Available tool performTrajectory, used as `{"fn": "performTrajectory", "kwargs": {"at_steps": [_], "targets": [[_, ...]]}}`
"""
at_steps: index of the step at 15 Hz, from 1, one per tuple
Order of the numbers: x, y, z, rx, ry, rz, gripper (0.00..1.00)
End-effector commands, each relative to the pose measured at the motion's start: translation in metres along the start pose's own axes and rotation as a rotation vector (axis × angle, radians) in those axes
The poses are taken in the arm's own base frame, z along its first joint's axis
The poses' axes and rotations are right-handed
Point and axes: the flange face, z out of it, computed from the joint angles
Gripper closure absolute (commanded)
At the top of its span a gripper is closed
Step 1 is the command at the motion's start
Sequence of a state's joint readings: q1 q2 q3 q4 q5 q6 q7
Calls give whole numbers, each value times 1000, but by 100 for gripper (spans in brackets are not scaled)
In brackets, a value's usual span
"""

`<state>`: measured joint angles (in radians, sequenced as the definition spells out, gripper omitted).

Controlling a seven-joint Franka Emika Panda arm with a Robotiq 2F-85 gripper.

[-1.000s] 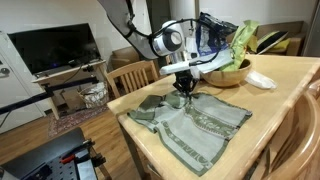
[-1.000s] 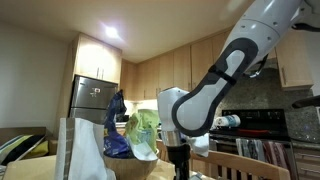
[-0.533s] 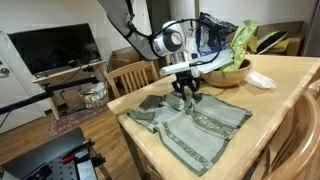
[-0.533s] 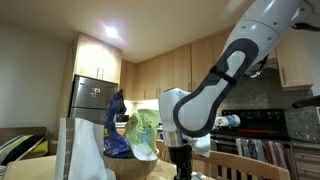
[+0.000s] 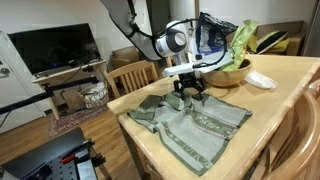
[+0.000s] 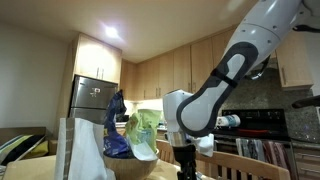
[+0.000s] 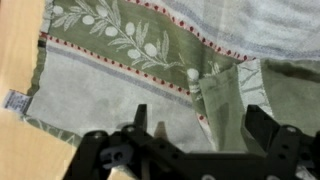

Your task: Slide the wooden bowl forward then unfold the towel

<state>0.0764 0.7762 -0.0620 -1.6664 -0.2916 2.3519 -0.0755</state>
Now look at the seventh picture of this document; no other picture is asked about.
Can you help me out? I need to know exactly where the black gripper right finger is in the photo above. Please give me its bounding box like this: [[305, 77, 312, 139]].
[[244, 104, 320, 180]]

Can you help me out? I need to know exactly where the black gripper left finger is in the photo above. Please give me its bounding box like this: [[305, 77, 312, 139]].
[[63, 103, 158, 180]]

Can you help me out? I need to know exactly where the green patterned towel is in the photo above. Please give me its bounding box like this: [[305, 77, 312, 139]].
[[2, 0, 320, 180]]

